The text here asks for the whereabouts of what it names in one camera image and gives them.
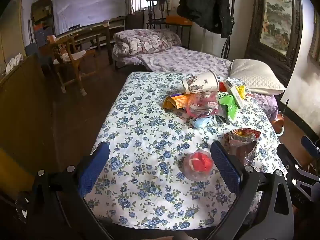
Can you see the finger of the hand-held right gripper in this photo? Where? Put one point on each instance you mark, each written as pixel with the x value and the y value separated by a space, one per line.
pixel 291 160
pixel 310 144

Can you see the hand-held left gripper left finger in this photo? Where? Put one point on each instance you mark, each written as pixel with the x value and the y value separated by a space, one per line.
pixel 93 165

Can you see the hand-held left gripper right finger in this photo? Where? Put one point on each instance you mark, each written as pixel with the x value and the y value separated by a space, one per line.
pixel 225 167

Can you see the clear cup with red contents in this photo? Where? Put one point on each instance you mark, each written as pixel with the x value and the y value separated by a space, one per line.
pixel 198 163

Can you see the silver red snack bag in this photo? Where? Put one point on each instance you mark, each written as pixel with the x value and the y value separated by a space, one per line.
pixel 240 140

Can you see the blue face mask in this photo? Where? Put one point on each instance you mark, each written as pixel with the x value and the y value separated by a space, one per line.
pixel 200 123

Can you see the green packet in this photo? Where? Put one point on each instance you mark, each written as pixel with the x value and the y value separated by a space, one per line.
pixel 228 105

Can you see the pink plastic bag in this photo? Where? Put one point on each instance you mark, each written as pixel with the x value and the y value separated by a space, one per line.
pixel 202 105

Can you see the white medicine box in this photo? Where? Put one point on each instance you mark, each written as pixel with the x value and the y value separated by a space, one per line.
pixel 233 92

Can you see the yellow plastic bag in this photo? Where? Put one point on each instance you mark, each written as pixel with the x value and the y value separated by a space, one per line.
pixel 241 90

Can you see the orange box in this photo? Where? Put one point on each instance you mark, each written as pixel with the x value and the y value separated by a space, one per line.
pixel 178 101

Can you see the printed paper cup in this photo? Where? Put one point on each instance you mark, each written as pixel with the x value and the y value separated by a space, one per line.
pixel 200 82

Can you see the copper pot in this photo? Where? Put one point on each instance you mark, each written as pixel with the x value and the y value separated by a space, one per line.
pixel 278 123

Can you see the folded purple quilt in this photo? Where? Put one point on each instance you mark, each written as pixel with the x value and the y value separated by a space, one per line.
pixel 268 105

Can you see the small red snack packet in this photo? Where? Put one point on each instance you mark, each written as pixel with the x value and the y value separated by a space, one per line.
pixel 221 86

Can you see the white quilted pillow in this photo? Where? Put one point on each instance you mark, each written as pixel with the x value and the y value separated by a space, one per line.
pixel 255 77

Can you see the striped hanging cloth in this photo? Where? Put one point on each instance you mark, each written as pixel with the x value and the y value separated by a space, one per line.
pixel 315 42

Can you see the wooden chair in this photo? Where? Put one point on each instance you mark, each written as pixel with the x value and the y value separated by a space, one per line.
pixel 72 55

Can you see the purple floral bed sheet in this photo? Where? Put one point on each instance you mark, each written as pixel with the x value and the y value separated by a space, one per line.
pixel 185 60

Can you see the black metal coat stand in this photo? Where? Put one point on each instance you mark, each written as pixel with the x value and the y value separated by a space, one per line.
pixel 226 47

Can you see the white cloth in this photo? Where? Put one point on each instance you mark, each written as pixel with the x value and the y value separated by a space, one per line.
pixel 13 63

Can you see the dark framed landscape painting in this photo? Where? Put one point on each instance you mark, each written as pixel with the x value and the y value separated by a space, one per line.
pixel 277 17

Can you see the rolled floral quilt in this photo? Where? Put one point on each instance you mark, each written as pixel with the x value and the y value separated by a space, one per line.
pixel 142 41

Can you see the long wooden table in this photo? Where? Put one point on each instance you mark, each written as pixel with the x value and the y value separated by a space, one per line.
pixel 87 30

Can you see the orange cushion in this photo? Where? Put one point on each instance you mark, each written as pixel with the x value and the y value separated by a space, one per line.
pixel 177 20

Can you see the white hanging sheet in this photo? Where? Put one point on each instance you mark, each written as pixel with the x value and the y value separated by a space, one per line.
pixel 90 5

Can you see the cluttered shelf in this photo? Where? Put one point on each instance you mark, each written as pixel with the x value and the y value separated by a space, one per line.
pixel 42 12

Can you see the black jacket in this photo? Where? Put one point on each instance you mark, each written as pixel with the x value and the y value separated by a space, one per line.
pixel 205 5

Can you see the black metal chair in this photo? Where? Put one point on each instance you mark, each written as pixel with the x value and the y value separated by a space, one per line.
pixel 160 2

